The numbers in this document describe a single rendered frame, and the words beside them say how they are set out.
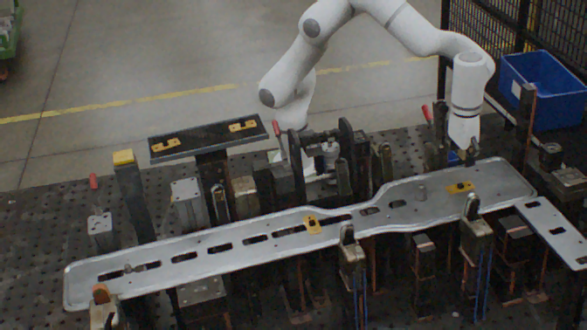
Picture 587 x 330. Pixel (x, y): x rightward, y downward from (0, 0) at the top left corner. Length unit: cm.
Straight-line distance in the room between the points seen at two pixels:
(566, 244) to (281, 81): 99
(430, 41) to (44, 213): 164
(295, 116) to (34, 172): 239
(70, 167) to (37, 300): 201
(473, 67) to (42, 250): 163
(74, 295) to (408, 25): 114
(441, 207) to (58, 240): 140
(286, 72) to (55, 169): 243
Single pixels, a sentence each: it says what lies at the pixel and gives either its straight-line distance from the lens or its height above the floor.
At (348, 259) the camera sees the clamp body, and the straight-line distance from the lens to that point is 170.
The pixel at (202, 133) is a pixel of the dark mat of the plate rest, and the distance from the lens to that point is 204.
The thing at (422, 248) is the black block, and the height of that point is 99.
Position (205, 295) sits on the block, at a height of 103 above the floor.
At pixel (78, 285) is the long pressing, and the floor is 100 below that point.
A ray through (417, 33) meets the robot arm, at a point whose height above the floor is 149.
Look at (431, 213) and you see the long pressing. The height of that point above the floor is 100.
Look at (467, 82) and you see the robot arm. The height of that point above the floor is 138.
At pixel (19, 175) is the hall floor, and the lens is 433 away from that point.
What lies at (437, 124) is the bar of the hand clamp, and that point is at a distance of 202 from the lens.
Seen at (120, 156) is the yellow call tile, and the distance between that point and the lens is 202.
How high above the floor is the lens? 223
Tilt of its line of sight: 36 degrees down
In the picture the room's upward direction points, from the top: 6 degrees counter-clockwise
